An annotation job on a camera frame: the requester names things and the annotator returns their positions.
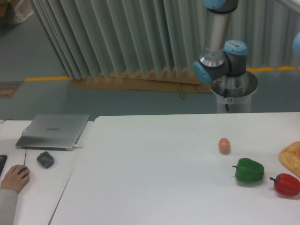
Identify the flat bread loaf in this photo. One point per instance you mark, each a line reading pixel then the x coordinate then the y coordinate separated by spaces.
pixel 290 158

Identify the black computer mouse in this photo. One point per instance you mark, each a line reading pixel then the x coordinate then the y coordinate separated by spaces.
pixel 24 172

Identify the grey sleeved forearm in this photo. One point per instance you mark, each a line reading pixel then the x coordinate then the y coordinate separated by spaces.
pixel 8 199

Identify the brown egg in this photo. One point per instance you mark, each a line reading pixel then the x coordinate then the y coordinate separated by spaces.
pixel 224 146

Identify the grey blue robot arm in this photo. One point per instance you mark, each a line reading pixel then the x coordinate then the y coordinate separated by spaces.
pixel 218 47

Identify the red bell pepper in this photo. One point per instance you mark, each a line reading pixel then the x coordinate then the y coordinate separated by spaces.
pixel 286 184

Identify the person's right hand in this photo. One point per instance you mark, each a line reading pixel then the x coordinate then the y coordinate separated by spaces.
pixel 12 181

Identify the green bell pepper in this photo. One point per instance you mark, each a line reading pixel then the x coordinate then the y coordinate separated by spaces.
pixel 248 171

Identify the brown cardboard sheet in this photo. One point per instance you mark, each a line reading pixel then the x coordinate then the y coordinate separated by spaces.
pixel 182 82

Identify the dark grey small gadget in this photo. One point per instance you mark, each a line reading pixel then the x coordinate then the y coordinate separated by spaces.
pixel 45 159

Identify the plastic wrapped box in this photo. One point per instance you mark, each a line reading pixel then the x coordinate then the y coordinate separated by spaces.
pixel 14 11

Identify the pale green curtain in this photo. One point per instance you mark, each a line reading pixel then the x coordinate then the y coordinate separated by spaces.
pixel 104 36

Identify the black keyboard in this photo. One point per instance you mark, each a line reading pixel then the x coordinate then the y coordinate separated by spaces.
pixel 3 159

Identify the silver laptop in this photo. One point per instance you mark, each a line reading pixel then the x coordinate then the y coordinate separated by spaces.
pixel 53 132

